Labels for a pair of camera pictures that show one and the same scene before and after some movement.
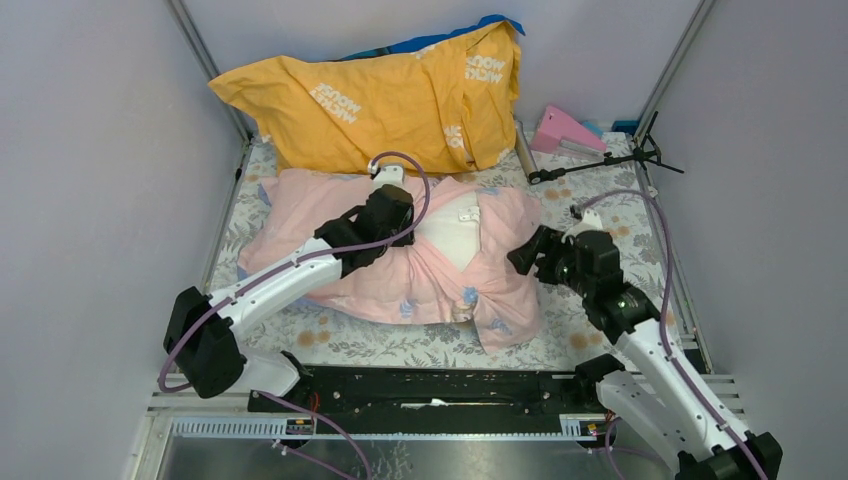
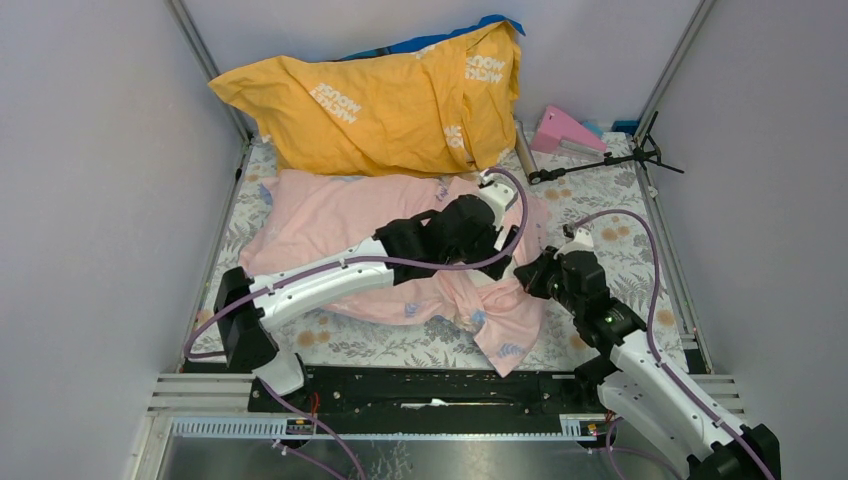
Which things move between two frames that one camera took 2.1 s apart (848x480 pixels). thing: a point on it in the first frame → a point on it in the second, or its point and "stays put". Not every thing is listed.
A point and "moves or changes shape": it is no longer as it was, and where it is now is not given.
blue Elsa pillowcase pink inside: [496, 289] stays put
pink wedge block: [554, 125] stays put
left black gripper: [406, 239] → [490, 251]
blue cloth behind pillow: [486, 24] stays put
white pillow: [451, 228] moves or changes shape
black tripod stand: [648, 152] stays put
